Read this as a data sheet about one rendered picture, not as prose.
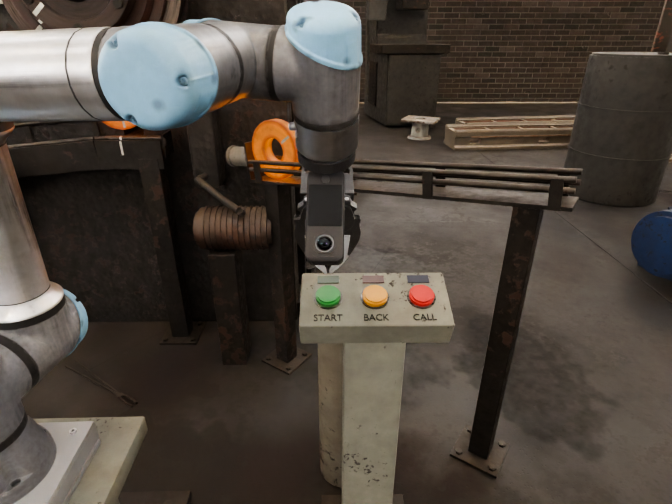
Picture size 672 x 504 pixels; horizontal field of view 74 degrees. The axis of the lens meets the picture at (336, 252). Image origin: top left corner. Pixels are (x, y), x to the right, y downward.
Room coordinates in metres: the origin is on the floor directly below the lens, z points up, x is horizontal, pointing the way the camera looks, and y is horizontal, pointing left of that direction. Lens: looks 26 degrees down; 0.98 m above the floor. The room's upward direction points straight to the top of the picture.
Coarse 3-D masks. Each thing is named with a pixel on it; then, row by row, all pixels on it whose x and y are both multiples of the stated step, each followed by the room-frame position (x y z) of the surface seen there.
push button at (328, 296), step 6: (324, 288) 0.62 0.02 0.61; (330, 288) 0.62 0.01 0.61; (336, 288) 0.62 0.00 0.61; (318, 294) 0.61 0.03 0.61; (324, 294) 0.61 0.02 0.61; (330, 294) 0.61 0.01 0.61; (336, 294) 0.61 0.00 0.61; (318, 300) 0.60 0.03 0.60; (324, 300) 0.60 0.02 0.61; (330, 300) 0.60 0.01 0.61; (336, 300) 0.60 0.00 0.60; (324, 306) 0.59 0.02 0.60; (330, 306) 0.59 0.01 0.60
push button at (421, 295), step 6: (414, 288) 0.62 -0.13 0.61; (420, 288) 0.62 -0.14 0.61; (426, 288) 0.62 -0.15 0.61; (414, 294) 0.61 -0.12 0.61; (420, 294) 0.61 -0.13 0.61; (426, 294) 0.61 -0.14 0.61; (432, 294) 0.61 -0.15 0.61; (414, 300) 0.60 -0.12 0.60; (420, 300) 0.60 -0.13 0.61; (426, 300) 0.60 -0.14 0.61; (432, 300) 0.60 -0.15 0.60
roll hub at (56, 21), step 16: (48, 0) 1.23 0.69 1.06; (64, 0) 1.23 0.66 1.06; (80, 0) 1.23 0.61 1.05; (96, 0) 1.23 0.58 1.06; (112, 0) 1.22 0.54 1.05; (128, 0) 1.23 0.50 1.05; (48, 16) 1.22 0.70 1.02; (64, 16) 1.23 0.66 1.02; (80, 16) 1.23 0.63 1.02; (96, 16) 1.23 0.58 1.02; (112, 16) 1.22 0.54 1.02; (128, 16) 1.26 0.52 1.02
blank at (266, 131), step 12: (276, 120) 1.18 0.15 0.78; (264, 132) 1.19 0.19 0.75; (276, 132) 1.17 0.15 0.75; (288, 132) 1.14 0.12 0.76; (252, 144) 1.22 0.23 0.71; (264, 144) 1.19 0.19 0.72; (288, 144) 1.14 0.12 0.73; (264, 156) 1.19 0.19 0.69; (288, 156) 1.14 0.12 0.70; (288, 168) 1.15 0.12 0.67
